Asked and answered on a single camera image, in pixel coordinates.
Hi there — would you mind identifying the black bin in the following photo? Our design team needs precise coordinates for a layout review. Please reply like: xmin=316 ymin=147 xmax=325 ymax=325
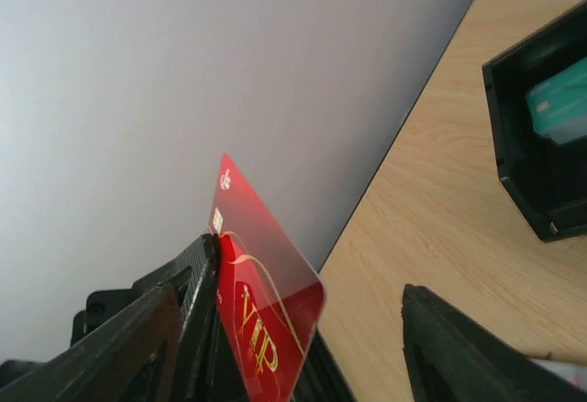
xmin=482 ymin=2 xmax=586 ymax=241

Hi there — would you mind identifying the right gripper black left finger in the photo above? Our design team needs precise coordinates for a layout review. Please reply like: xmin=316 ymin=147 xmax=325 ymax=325
xmin=1 ymin=233 xmax=220 ymax=401

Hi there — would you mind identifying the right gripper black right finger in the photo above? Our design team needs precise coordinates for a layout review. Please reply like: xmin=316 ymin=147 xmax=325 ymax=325
xmin=402 ymin=285 xmax=586 ymax=401

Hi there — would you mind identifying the teal card stack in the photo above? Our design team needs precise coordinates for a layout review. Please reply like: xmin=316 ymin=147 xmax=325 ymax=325
xmin=525 ymin=58 xmax=586 ymax=145

